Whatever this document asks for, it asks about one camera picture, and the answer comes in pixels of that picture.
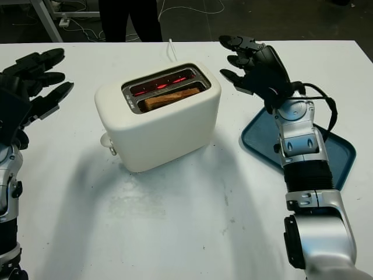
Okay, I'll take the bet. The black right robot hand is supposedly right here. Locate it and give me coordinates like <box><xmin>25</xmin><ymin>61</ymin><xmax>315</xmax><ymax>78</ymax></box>
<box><xmin>218</xmin><ymin>34</ymin><xmax>295</xmax><ymax>114</ymax></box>

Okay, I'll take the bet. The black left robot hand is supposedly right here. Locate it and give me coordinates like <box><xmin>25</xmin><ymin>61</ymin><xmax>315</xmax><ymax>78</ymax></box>
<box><xmin>0</xmin><ymin>48</ymin><xmax>75</xmax><ymax>151</ymax></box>

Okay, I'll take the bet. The browned toast slice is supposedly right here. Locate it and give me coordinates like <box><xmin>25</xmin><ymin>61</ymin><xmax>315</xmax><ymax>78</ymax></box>
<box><xmin>144</xmin><ymin>88</ymin><xmax>201</xmax><ymax>111</ymax></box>

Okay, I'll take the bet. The white toaster lever knob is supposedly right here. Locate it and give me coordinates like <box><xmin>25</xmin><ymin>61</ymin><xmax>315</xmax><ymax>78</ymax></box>
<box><xmin>100</xmin><ymin>132</ymin><xmax>114</xmax><ymax>149</ymax></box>

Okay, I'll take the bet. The person in black trousers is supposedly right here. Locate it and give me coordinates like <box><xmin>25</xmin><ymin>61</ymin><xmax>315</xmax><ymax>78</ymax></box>
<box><xmin>98</xmin><ymin>0</ymin><xmax>163</xmax><ymax>43</ymax></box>

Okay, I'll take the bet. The white two-slot toaster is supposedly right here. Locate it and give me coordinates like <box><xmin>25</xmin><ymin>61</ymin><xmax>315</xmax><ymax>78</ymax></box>
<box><xmin>94</xmin><ymin>60</ymin><xmax>222</xmax><ymax>173</ymax></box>

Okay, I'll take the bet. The blue plastic tray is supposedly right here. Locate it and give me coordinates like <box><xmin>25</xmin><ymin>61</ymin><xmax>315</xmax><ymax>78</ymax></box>
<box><xmin>240</xmin><ymin>106</ymin><xmax>358</xmax><ymax>192</ymax></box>

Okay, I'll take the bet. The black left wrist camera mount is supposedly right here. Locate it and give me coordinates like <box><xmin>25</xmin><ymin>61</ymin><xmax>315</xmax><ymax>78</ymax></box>
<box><xmin>0</xmin><ymin>86</ymin><xmax>33</xmax><ymax>141</ymax></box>

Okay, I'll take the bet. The white metal frame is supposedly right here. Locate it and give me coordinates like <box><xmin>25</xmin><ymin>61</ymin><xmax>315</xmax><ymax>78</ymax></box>
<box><xmin>29</xmin><ymin>0</ymin><xmax>101</xmax><ymax>41</ymax></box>

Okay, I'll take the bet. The white floor cable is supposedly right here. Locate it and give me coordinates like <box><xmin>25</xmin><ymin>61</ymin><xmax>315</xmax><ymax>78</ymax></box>
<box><xmin>69</xmin><ymin>19</ymin><xmax>107</xmax><ymax>41</ymax></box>

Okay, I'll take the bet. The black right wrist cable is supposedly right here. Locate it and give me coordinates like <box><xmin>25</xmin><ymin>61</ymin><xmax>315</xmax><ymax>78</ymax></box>
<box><xmin>293</xmin><ymin>81</ymin><xmax>340</xmax><ymax>138</ymax></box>

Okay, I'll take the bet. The white toaster power cable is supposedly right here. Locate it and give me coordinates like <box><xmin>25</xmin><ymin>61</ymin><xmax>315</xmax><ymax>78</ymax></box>
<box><xmin>166</xmin><ymin>38</ymin><xmax>178</xmax><ymax>62</ymax></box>

